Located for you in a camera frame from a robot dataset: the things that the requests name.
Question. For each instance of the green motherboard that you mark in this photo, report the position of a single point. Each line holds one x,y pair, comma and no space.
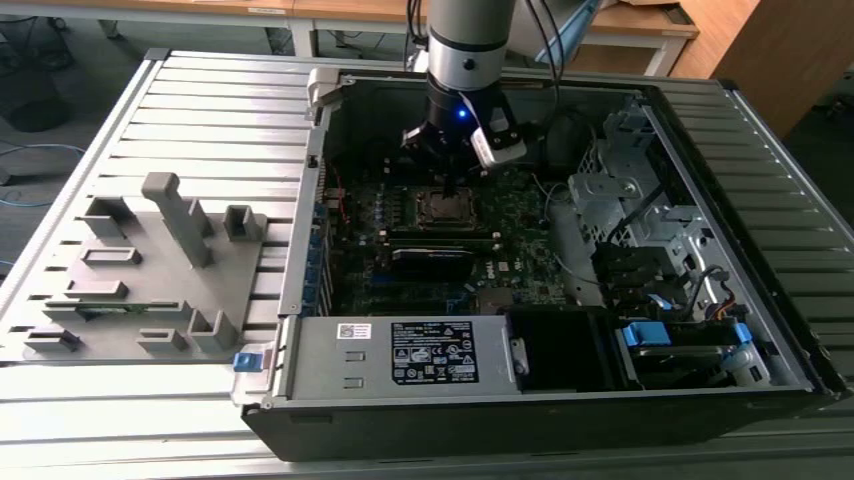
527,250

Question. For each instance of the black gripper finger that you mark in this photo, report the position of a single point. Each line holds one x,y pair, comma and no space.
423,142
462,175

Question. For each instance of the black CPU socket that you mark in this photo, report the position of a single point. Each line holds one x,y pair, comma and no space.
450,226

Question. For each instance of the pale blue teach pendant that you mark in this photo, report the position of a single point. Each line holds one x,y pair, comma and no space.
576,27

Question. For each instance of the blue plastic case clip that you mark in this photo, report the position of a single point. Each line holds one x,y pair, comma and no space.
246,362

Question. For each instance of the wooden desk white frame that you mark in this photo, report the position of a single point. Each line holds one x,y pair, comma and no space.
634,25
200,5

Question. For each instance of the wooden cabinet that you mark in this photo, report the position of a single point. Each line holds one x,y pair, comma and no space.
787,50

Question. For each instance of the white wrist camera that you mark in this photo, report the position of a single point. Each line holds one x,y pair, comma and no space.
500,150

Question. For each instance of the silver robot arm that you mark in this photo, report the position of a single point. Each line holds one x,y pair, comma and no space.
467,45

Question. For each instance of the green RAM stick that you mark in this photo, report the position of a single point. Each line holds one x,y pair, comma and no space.
133,308

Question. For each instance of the black graphics card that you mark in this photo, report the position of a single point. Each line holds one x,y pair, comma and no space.
430,267

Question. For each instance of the grey plastic parts rack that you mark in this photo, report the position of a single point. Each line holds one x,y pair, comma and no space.
167,280

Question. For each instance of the hard disk in blue carrier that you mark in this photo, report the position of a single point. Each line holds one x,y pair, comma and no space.
643,332

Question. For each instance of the black rating label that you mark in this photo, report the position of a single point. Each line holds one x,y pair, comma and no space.
434,352

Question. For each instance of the silver metal drive cage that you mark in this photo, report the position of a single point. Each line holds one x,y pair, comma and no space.
600,187

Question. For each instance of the silver power supply unit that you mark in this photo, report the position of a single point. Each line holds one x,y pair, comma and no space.
320,365

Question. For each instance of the black PC case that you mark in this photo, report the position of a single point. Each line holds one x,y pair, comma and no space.
467,430

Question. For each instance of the small white code sticker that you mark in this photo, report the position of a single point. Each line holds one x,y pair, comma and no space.
354,331

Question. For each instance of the black RAM slot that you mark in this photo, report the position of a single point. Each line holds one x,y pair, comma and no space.
440,232
440,241

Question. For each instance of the black round floor object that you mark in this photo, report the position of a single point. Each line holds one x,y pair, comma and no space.
36,117

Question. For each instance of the brown chipset heatsink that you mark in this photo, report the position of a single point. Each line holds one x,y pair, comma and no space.
495,301

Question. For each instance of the silver topped CPU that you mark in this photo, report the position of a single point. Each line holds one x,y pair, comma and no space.
454,211

